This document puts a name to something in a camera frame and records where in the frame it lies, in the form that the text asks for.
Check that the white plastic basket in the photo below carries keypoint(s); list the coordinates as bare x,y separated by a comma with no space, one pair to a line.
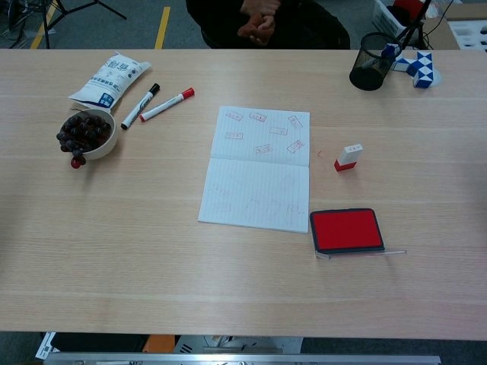
387,19

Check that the blue white snake puzzle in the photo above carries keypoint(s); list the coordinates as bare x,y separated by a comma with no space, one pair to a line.
423,70

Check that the black mesh pen holder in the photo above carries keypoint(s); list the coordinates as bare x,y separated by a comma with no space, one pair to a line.
370,66

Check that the cream round bowl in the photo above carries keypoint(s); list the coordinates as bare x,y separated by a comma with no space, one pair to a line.
104,148

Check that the dark purple grape bunch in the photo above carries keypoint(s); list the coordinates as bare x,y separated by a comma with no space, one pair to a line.
83,133

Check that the open lined notebook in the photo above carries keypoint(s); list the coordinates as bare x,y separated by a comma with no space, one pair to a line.
258,178

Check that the white paper label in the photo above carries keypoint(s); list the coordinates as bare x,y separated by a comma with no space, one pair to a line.
45,344

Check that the red ink pad black case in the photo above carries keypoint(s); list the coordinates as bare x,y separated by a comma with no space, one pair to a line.
346,230

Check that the red object in basket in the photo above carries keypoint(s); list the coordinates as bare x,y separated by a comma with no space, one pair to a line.
409,5

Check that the white printed salt bag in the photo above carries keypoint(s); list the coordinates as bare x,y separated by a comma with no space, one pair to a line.
110,78

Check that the white foam tray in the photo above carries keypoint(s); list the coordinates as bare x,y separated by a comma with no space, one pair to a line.
472,32

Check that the brown cardboard box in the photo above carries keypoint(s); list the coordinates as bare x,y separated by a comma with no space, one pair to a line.
441,36

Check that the black tripod stand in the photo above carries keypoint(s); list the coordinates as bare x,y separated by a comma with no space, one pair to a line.
46,23

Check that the small red berry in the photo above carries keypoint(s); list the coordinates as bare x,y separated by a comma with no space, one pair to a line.
77,162

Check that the bare bystander hand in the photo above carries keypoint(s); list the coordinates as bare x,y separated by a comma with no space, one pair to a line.
253,32
262,8

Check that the black camera tripod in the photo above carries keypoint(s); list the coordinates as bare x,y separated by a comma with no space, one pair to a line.
412,26

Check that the red capped whiteboard marker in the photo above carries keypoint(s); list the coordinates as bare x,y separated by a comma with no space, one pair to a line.
167,104

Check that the orange object under table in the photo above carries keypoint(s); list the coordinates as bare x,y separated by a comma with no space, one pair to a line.
160,343

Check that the aluminium profile rail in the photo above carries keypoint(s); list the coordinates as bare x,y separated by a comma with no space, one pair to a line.
243,359

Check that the red and white stamp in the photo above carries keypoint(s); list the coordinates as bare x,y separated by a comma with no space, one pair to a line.
348,157

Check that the black capped whiteboard marker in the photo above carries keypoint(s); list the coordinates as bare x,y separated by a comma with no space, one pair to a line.
140,107

